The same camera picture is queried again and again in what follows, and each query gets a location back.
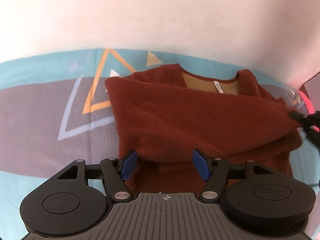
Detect dark red small shirt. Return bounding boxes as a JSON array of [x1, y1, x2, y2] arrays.
[[105, 64, 302, 193]]

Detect blue grey patterned bedsheet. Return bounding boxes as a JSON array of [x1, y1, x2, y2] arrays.
[[0, 48, 320, 240]]

